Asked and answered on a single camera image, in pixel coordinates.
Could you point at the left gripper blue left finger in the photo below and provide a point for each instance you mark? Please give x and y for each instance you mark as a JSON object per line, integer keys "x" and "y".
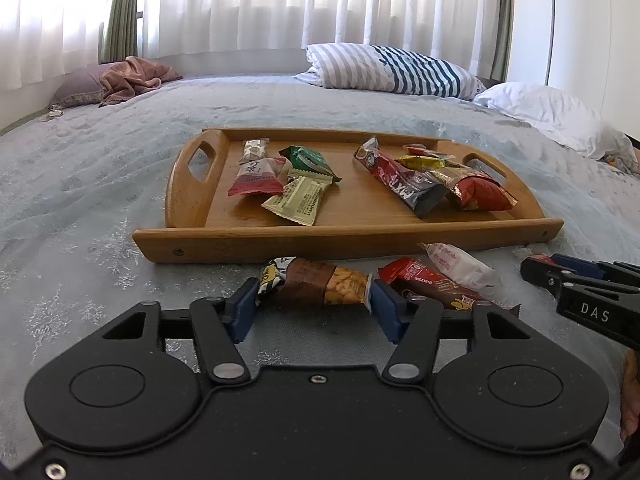
{"x": 219, "y": 325}

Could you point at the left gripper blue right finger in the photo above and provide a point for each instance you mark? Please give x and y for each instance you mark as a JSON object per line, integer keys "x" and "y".
{"x": 413, "y": 327}

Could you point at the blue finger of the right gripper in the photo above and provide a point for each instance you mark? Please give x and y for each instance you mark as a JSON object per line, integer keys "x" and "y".
{"x": 586, "y": 268}

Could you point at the dark red chocolate bar packet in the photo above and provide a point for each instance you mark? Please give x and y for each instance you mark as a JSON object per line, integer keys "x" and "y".
{"x": 415, "y": 281}

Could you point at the brown biscuit snack packet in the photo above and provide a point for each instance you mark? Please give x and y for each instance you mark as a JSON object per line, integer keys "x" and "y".
{"x": 299, "y": 282}

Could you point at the long dark red snack bag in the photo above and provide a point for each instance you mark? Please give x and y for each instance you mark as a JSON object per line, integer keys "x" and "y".
{"x": 418, "y": 190}

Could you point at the red peanut snack bag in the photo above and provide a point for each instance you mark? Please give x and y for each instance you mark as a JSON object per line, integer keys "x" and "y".
{"x": 472, "y": 190}

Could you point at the gold foil snack packet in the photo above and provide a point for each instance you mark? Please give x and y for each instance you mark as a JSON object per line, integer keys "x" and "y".
{"x": 301, "y": 197}

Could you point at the red white snack packet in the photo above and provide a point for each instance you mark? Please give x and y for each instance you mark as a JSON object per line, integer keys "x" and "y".
{"x": 262, "y": 176}

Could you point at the yellow snack packet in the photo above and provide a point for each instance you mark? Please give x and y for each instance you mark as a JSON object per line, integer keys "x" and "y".
{"x": 425, "y": 162}

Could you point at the red slim snack packet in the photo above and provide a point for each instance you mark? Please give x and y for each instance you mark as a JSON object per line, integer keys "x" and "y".
{"x": 422, "y": 150}

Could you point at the beige nut bar packet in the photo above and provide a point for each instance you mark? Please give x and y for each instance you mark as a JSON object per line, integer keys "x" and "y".
{"x": 254, "y": 149}

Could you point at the green snack packet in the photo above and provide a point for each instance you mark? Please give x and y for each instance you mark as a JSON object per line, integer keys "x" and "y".
{"x": 306, "y": 159}

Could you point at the person's right hand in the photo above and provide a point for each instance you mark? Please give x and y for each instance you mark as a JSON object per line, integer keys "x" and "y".
{"x": 630, "y": 396}

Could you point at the white translucent snack packet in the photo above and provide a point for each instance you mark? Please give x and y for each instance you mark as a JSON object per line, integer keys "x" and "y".
{"x": 460, "y": 266}

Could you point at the wooden serving tray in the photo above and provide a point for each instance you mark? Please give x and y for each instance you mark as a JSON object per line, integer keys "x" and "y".
{"x": 358, "y": 217}

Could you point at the white pillow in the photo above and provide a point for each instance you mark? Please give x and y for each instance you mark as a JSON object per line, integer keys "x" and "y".
{"x": 562, "y": 118}

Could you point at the light blue bedspread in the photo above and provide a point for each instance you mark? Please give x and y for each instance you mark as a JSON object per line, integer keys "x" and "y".
{"x": 73, "y": 190}

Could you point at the green drape right side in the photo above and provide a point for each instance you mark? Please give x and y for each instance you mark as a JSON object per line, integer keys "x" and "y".
{"x": 500, "y": 64}

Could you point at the striped pillow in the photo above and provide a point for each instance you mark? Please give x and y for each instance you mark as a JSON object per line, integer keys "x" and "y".
{"x": 369, "y": 67}

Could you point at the pink crumpled cloth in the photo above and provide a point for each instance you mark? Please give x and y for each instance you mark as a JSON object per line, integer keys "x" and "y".
{"x": 133, "y": 77}

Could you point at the small object by pillow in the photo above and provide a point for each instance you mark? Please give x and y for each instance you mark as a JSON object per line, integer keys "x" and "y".
{"x": 51, "y": 114}

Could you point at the purple pillow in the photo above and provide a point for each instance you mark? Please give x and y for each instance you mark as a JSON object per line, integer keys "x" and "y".
{"x": 82, "y": 87}

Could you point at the green drape curtain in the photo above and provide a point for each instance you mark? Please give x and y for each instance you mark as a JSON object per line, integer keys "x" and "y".
{"x": 119, "y": 31}

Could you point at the white sheer curtain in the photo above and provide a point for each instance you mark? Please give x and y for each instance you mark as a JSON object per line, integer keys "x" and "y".
{"x": 44, "y": 39}

